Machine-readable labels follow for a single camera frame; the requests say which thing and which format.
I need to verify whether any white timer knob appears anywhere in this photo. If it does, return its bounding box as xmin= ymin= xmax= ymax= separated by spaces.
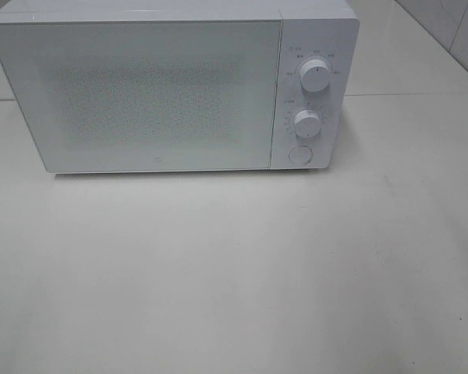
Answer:
xmin=293 ymin=110 xmax=322 ymax=139

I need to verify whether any white microwave door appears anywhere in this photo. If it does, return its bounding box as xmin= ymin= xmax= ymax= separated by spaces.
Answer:
xmin=0 ymin=20 xmax=281 ymax=173

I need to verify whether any white round door button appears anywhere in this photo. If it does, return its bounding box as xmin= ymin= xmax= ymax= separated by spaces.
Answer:
xmin=289 ymin=146 xmax=313 ymax=165

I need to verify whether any white upper power knob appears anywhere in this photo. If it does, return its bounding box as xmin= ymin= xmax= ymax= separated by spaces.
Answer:
xmin=297 ymin=56 xmax=332 ymax=93

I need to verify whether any white microwave oven body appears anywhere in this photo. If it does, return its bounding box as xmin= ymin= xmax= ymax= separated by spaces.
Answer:
xmin=0 ymin=1 xmax=360 ymax=172

